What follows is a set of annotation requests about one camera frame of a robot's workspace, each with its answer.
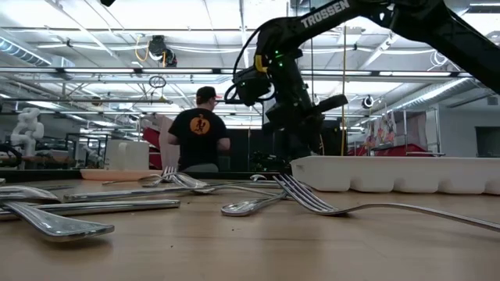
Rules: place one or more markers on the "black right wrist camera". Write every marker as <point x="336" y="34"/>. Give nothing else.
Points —
<point x="250" y="87"/>

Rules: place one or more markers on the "silver fork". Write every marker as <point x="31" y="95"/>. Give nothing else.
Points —
<point x="168" y="177"/>
<point x="129" y="180"/>
<point x="330" y="212"/>

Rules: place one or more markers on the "white robot figure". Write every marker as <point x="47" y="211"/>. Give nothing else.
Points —
<point x="27" y="130"/>

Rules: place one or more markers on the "red cart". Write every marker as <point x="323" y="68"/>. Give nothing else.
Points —
<point x="402" y="150"/>

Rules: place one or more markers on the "red machine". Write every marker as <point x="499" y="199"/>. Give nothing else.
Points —
<point x="150" y="136"/>

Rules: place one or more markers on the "black panel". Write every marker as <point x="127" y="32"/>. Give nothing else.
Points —
<point x="336" y="132"/>

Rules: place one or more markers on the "dark doorway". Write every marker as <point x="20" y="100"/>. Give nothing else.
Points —
<point x="488" y="142"/>

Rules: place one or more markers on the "white mug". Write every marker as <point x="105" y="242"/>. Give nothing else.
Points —
<point x="127" y="154"/>

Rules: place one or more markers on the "silver spoon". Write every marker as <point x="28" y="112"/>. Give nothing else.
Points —
<point x="191" y="183"/>
<point x="240" y="208"/>
<point x="27" y="193"/>
<point x="58" y="226"/>
<point x="258" y="177"/>

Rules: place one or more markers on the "silver ventilation duct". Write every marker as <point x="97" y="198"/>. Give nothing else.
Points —
<point x="19" y="48"/>
<point x="449" y="95"/>

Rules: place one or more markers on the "overhead light bar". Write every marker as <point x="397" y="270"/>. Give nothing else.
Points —
<point x="97" y="70"/>

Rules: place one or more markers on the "colourful poster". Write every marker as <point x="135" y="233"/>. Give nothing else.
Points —
<point x="384" y="130"/>

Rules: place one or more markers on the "peach round plate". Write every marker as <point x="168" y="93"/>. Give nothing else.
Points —
<point x="109" y="174"/>

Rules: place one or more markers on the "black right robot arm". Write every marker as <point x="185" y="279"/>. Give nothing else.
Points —
<point x="429" y="27"/>

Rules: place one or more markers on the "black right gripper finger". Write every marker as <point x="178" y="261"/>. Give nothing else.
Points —
<point x="292" y="142"/>
<point x="314" y="136"/>

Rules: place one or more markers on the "person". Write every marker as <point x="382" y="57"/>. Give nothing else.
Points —
<point x="199" y="144"/>

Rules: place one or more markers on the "white cutlery tray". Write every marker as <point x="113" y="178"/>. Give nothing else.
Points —
<point x="390" y="173"/>

